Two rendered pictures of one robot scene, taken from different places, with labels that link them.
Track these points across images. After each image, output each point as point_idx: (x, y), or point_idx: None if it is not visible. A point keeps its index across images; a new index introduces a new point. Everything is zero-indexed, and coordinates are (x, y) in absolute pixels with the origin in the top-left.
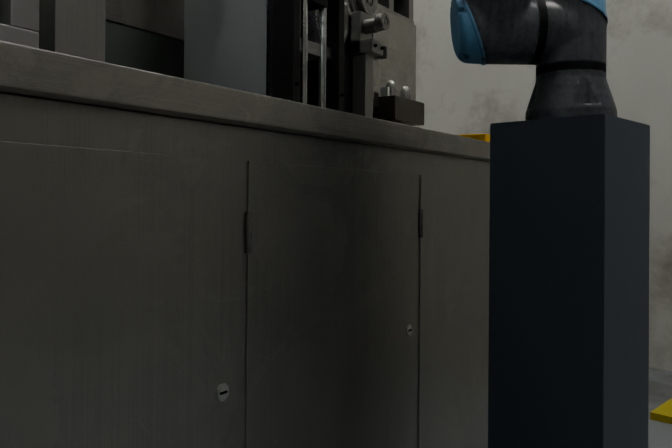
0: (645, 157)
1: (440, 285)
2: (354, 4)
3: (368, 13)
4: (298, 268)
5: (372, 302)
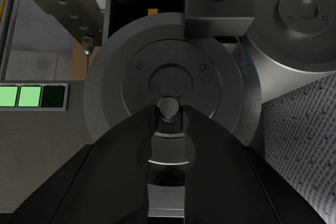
0: None
1: None
2: (227, 62)
3: (176, 39)
4: None
5: None
